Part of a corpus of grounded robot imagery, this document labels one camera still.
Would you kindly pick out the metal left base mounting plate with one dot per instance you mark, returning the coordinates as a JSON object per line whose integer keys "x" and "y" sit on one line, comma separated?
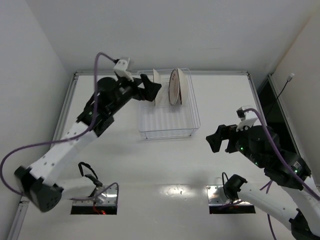
{"x": 109, "y": 198}

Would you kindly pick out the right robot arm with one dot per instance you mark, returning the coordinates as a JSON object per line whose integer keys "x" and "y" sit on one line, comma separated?
{"x": 288, "y": 197}

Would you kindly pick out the metal base mounting plate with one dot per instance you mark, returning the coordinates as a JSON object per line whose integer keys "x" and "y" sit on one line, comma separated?
{"x": 109, "y": 198}
{"x": 217, "y": 198}

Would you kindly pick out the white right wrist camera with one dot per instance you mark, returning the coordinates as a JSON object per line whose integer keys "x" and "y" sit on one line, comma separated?
{"x": 247, "y": 118}

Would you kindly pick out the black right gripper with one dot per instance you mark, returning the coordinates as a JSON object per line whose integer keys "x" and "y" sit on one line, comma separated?
{"x": 230, "y": 139}

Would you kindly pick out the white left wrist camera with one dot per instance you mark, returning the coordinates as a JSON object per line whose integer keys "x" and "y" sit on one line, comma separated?
{"x": 121, "y": 68}

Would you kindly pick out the black wall cable white plug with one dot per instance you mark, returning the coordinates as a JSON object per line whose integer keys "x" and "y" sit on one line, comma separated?
{"x": 289, "y": 78}

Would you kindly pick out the white ribbed plate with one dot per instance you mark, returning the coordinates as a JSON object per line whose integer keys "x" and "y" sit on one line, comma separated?
{"x": 157, "y": 79}

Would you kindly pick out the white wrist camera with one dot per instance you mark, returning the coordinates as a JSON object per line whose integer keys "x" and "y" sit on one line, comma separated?
{"x": 247, "y": 118}
{"x": 121, "y": 68}

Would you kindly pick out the metal right base mounting plate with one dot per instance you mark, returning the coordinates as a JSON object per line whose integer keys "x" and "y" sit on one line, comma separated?
{"x": 217, "y": 198}

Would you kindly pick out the flower pattern brown rim plate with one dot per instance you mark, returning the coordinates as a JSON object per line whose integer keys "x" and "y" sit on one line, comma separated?
{"x": 184, "y": 90}

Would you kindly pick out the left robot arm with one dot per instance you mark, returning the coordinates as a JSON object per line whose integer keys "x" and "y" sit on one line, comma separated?
{"x": 40, "y": 181}

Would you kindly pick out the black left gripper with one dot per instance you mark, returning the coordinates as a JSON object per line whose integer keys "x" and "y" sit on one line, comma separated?
{"x": 138, "y": 89}

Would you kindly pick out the white plate orange sunburst print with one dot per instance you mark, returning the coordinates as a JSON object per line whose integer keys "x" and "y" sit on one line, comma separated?
{"x": 174, "y": 87}

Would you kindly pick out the white wire dish rack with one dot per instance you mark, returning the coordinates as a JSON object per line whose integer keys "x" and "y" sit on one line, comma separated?
{"x": 168, "y": 121}

